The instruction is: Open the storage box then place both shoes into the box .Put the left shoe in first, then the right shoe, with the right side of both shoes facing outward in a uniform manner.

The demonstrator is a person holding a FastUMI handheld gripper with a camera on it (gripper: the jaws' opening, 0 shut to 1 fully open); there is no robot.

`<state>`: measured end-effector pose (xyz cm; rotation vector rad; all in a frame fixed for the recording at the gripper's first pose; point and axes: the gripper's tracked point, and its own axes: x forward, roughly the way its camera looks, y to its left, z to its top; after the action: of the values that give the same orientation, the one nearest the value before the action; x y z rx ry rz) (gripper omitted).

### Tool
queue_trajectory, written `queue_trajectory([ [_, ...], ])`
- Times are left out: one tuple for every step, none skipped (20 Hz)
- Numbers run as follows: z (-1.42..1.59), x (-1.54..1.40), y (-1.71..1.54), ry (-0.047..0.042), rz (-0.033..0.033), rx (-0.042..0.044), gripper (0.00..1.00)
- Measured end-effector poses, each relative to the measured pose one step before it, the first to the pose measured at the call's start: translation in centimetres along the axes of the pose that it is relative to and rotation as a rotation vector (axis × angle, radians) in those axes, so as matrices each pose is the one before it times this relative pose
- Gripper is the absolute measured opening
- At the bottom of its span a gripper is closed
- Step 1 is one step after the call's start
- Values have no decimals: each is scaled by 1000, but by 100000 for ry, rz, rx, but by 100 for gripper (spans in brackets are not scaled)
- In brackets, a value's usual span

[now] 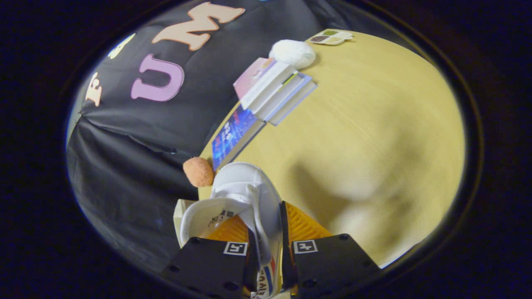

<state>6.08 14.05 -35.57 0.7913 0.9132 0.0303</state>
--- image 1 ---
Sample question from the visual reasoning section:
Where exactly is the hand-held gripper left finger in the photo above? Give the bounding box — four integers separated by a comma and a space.
161, 215, 260, 299

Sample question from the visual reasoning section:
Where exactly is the white cover book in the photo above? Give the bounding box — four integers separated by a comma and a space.
257, 71, 307, 121

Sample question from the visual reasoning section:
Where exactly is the blue cover book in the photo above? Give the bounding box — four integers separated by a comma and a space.
211, 105, 266, 172

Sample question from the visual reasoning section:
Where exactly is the pink cover book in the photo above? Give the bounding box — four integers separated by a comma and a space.
233, 57, 296, 111

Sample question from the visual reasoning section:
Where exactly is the grey-blue cover book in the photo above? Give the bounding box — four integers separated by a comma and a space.
268, 75, 318, 126

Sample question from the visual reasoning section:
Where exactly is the white canvas shoe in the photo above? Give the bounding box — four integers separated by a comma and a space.
180, 162, 283, 299

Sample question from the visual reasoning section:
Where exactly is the white paint palette tray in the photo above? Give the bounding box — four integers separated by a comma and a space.
310, 29, 354, 46

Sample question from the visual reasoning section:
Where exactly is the white fluffy ball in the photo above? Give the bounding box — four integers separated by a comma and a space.
269, 39, 316, 70

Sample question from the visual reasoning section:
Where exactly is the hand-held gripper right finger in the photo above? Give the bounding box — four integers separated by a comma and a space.
279, 201, 381, 298

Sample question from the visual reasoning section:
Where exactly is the black backdrop cloth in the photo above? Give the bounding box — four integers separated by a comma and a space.
66, 0, 354, 274

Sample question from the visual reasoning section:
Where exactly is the orange fuzzy ball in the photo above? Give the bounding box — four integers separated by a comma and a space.
183, 157, 215, 187

